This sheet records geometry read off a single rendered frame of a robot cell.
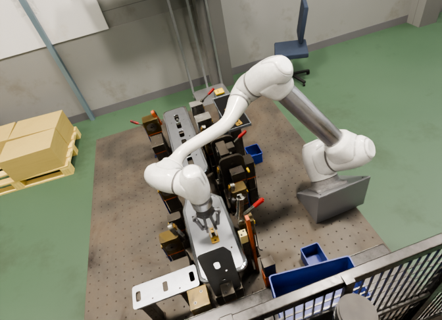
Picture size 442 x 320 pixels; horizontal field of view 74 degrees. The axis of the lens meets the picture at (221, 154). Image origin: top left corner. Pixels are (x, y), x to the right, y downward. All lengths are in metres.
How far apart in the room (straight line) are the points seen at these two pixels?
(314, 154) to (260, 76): 0.60
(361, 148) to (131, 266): 1.40
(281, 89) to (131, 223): 1.29
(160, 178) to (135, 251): 0.82
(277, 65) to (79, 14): 3.16
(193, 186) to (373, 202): 2.02
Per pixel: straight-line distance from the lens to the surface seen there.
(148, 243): 1.91
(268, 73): 1.28
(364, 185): 1.78
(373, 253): 1.39
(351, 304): 0.66
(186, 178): 1.08
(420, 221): 2.84
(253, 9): 4.39
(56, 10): 4.14
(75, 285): 2.93
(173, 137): 2.03
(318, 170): 1.70
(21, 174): 3.98
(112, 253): 1.99
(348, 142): 1.55
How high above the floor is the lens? 2.23
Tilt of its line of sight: 43 degrees down
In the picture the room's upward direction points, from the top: 14 degrees counter-clockwise
